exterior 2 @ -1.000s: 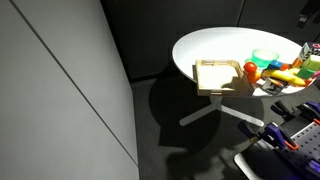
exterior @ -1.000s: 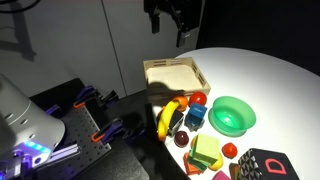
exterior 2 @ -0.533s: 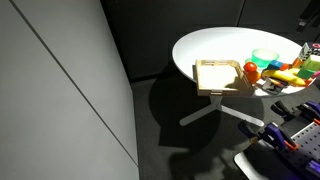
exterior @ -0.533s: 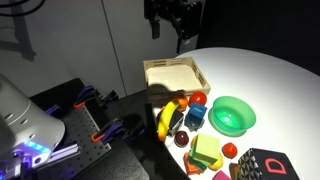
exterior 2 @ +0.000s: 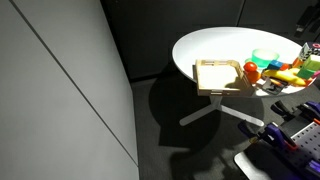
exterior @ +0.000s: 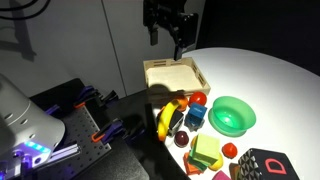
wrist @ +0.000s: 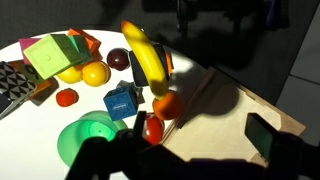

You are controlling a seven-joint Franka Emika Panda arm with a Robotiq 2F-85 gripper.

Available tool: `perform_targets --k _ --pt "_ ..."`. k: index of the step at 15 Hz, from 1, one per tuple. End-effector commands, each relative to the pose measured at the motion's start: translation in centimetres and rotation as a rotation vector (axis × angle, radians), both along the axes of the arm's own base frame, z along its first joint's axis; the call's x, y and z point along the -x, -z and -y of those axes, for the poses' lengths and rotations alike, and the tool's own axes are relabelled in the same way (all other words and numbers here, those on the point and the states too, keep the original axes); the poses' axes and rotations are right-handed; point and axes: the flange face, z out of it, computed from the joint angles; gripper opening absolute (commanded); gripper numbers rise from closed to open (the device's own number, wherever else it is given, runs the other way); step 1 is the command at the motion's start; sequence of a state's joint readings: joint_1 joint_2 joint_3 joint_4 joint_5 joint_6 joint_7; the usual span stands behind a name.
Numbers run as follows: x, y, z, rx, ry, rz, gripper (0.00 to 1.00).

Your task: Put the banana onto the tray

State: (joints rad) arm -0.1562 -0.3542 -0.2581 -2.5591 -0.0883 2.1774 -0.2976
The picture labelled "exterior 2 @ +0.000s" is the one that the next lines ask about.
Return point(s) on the blue cube block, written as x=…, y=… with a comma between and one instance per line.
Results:
x=274, y=65

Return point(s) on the yellow toy banana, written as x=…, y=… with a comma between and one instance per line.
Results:
x=286, y=77

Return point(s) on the light wooden slatted tray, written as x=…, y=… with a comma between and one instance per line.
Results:
x=216, y=76

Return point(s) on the red toy tomato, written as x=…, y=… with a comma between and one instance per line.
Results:
x=250, y=67

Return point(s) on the green plastic bowl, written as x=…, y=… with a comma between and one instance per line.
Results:
x=265, y=56

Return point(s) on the black soft cube letter A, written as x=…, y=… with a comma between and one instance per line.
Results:
x=275, y=87

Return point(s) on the purple black spring clamp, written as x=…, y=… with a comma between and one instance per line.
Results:
x=310, y=111
x=275, y=135

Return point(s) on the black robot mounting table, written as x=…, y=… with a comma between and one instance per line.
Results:
x=263, y=163

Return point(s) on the small yellow toy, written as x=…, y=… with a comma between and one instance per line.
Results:
x=294, y=70

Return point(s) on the dark green block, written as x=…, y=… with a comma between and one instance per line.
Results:
x=305, y=73

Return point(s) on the orange red block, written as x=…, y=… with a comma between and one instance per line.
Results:
x=309, y=82

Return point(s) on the lime green foam cube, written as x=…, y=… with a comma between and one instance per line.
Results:
x=312, y=62

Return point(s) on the perforated metal breadboard plate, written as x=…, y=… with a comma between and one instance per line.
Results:
x=308, y=140

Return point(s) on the pink block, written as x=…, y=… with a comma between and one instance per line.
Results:
x=317, y=74

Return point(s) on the black slanted bar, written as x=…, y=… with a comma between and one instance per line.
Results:
x=306, y=20

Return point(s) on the white table pedestal base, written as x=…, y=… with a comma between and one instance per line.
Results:
x=216, y=105

